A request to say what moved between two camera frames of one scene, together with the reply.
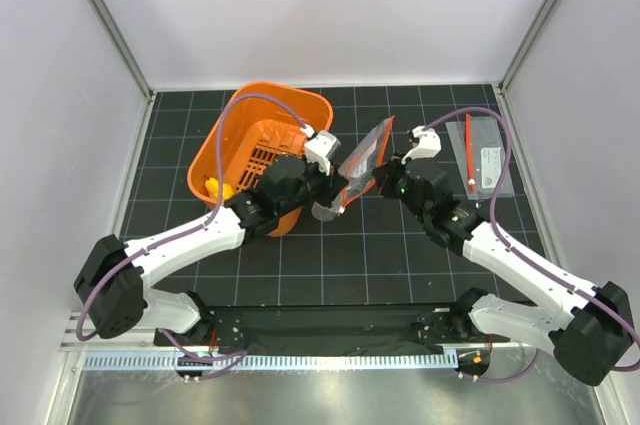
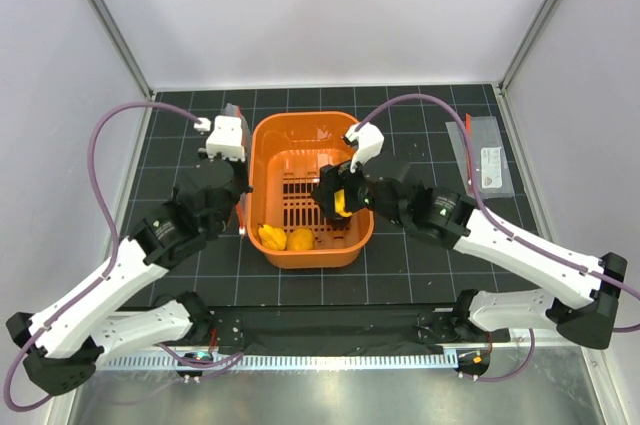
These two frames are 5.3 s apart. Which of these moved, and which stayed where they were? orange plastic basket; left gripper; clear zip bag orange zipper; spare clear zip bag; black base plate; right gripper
Moved: right gripper; left gripper; clear zip bag orange zipper; orange plastic basket
Stayed: black base plate; spare clear zip bag
